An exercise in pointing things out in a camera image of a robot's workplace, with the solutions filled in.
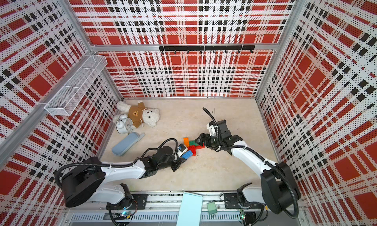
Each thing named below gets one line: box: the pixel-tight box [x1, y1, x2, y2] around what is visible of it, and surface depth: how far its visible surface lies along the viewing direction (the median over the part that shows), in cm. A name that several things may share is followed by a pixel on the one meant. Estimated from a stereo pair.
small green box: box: [206, 201, 218, 215], surface depth 72 cm
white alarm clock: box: [115, 113, 134, 135], surface depth 95 cm
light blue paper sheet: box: [176, 191, 204, 226], surface depth 71 cm
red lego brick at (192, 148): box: [187, 145, 199, 157], surface depth 92 cm
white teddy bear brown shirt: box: [112, 100, 161, 129], surface depth 103 cm
